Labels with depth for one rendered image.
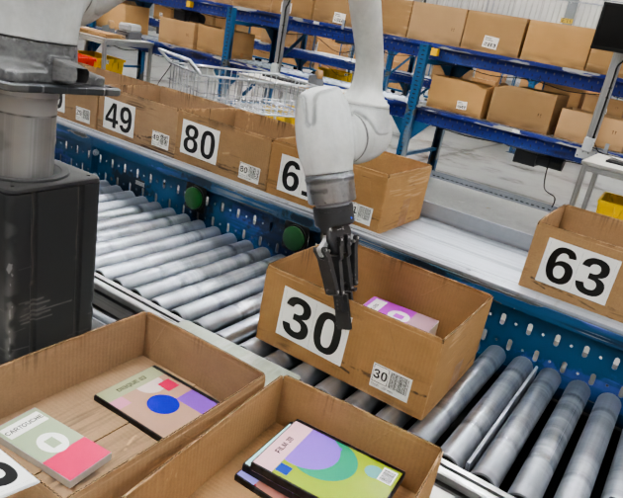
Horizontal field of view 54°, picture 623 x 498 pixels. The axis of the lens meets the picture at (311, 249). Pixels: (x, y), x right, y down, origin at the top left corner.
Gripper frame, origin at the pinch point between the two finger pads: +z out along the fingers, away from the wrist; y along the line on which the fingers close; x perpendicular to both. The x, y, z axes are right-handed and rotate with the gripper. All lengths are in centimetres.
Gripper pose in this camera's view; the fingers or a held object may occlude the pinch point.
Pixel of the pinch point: (344, 310)
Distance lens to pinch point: 117.3
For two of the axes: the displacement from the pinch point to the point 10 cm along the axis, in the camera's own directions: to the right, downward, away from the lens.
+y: -5.5, 2.0, -8.1
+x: 8.2, -0.1, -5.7
